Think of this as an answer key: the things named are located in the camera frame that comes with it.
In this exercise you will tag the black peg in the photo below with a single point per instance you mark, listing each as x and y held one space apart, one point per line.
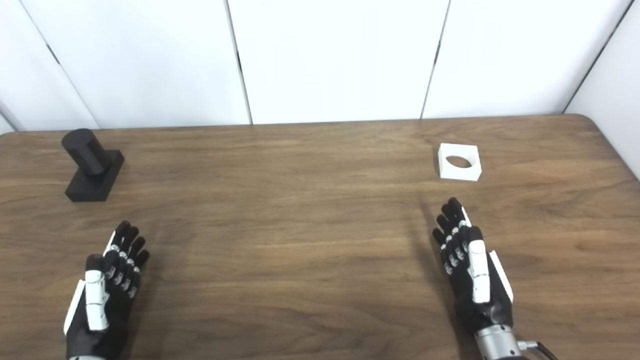
92 165

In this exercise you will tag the black and white right hand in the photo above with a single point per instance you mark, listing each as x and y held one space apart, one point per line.
477 280

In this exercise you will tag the black and white left hand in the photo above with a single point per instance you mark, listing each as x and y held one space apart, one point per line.
97 300

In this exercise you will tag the white square piece with hole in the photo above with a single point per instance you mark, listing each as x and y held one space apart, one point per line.
450 170

